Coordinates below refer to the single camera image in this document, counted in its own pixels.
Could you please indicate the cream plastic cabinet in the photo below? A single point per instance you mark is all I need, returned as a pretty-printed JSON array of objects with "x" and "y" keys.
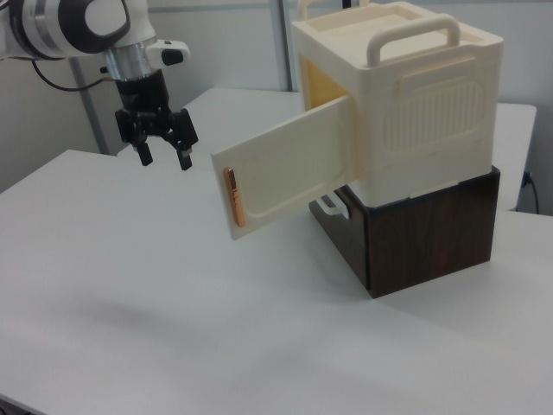
[{"x": 432, "y": 121}]

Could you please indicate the grey wall partition strip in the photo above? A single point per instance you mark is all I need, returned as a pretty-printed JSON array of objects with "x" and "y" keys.
[{"x": 287, "y": 43}]

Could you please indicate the cream cabinet door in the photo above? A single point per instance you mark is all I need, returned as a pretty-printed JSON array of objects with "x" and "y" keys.
[{"x": 285, "y": 173}]

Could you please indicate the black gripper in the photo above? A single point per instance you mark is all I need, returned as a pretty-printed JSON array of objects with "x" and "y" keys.
[{"x": 144, "y": 114}]

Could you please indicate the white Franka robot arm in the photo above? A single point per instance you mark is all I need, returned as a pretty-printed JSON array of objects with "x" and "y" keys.
[{"x": 56, "y": 30}]

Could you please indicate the dark wood drawer box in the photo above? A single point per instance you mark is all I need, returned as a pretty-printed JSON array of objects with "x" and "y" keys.
[{"x": 432, "y": 242}]

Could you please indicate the grey metal frame post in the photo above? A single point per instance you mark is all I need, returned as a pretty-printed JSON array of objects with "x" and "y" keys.
[{"x": 88, "y": 108}]

